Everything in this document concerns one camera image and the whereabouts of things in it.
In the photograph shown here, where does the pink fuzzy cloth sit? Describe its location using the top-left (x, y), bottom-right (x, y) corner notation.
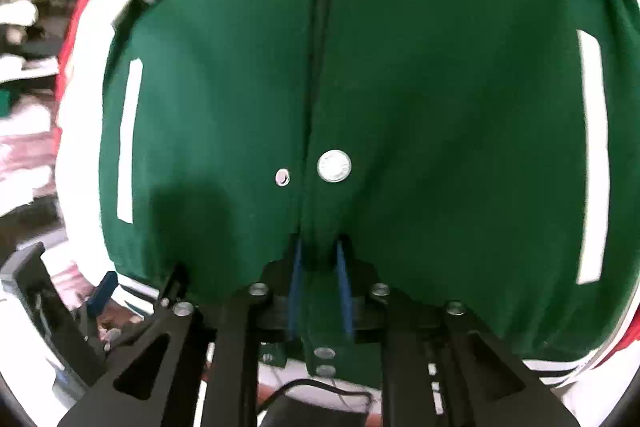
top-left (0, 107), bottom-right (66, 218)

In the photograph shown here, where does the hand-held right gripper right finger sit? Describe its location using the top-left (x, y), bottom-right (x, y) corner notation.
top-left (334, 234), bottom-right (593, 427)

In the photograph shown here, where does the green varsity jacket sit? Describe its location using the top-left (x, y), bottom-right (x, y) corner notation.
top-left (97, 0), bottom-right (640, 390)

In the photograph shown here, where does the black cable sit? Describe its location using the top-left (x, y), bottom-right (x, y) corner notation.
top-left (257, 379), bottom-right (373, 427)

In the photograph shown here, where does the green cloth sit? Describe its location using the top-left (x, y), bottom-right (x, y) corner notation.
top-left (0, 89), bottom-right (21, 116)

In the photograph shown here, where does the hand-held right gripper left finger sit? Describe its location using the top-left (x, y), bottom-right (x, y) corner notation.
top-left (57, 234), bottom-right (306, 427)

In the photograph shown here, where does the white puffer jacket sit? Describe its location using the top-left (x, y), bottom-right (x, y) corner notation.
top-left (0, 0), bottom-right (38, 28)

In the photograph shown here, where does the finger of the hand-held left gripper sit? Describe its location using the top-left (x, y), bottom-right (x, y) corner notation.
top-left (87, 272), bottom-right (118, 318)

